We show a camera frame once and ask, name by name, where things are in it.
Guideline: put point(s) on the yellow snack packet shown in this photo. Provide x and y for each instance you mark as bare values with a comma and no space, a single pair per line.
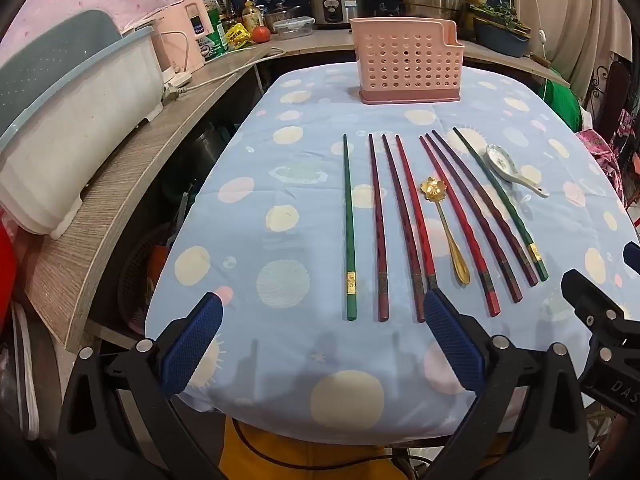
236,36

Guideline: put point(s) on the red tomato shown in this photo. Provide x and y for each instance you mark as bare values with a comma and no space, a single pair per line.
261,35

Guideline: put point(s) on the dark sauce bottle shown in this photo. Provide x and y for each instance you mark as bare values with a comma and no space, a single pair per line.
228,7

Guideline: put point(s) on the clear food container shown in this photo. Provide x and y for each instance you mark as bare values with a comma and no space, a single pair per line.
294,29

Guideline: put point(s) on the beige curtain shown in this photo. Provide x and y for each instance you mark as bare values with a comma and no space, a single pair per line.
570,15

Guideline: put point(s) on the red plastic basket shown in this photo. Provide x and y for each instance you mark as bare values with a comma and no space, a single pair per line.
142,285

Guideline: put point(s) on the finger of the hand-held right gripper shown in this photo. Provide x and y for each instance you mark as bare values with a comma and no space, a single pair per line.
587,295
633,256

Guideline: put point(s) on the yellow oil bottle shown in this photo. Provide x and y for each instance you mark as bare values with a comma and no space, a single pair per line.
252,15

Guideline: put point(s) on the steel pot under counter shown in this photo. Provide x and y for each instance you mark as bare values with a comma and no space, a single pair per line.
205,147

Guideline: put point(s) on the small pot with glass lid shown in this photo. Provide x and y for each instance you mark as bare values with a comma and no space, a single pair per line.
281,14

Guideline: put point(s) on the white and blue plastic bin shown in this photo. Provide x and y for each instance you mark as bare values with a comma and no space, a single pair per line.
75,125

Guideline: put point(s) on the dark maroon chopstick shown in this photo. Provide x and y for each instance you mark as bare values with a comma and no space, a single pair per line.
381,285
414,282
514,292
531,276

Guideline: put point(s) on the white ceramic spoon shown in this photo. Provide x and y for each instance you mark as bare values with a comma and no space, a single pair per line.
500,157

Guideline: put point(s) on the blue dotted tablecloth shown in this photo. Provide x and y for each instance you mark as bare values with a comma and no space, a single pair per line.
280,220

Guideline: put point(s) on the green bag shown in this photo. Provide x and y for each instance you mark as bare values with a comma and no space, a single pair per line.
560,100

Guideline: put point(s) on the pink perforated utensil basket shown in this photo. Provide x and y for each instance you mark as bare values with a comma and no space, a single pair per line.
405,60

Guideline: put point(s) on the pink floral cloth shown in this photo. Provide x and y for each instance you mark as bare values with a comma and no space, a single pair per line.
600,157

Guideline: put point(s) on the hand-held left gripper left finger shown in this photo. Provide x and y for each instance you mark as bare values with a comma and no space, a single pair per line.
195,340

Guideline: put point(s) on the pink electric kettle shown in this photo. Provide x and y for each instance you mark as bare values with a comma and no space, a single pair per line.
180,35

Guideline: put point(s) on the gold flower spoon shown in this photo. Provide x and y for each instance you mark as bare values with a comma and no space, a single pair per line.
434,191

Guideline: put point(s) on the blue basin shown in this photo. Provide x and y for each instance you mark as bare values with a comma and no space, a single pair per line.
500,40

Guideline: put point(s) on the leafy greens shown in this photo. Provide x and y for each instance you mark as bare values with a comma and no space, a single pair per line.
500,12

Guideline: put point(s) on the white power strip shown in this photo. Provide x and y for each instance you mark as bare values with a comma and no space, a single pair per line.
177,83

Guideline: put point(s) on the red chopstick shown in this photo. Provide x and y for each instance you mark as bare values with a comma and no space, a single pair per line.
492,305
427,260

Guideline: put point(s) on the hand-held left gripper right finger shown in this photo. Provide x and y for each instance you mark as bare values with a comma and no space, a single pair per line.
452,342

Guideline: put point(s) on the person's yellow trousers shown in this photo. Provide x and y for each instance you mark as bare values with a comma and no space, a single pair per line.
300,462

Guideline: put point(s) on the green chopstick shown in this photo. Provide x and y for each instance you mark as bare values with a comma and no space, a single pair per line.
351,280
536,252

